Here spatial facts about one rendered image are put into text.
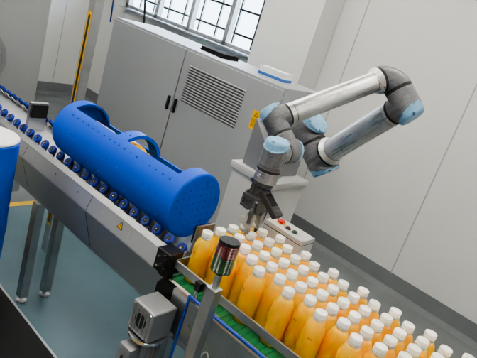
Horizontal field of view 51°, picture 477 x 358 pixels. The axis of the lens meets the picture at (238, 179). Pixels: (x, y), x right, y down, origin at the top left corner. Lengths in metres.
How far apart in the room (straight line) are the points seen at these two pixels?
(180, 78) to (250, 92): 0.78
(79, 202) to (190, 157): 1.94
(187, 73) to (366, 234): 2.14
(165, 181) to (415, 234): 2.95
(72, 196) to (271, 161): 1.05
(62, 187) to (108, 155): 0.40
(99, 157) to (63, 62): 5.42
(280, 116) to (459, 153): 2.63
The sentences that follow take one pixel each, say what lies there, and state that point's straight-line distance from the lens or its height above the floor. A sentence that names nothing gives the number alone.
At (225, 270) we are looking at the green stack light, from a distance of 1.44.
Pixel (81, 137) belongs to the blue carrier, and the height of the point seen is 1.13.
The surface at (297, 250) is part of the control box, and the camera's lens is 2.02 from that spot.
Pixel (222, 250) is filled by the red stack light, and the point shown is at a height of 1.24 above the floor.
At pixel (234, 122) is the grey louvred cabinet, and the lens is 3.85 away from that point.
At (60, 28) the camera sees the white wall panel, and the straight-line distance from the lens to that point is 7.46.
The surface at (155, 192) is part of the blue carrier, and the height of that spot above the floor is 1.12.
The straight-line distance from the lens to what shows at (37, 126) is 2.98.
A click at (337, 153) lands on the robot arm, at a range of 2.46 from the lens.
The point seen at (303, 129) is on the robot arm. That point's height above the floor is 1.40.
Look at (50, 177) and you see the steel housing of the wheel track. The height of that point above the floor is 0.85.
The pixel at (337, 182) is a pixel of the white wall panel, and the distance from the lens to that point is 4.79.
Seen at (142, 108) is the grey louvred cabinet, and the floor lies 0.78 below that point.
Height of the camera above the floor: 1.86
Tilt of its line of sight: 18 degrees down
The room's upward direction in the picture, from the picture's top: 18 degrees clockwise
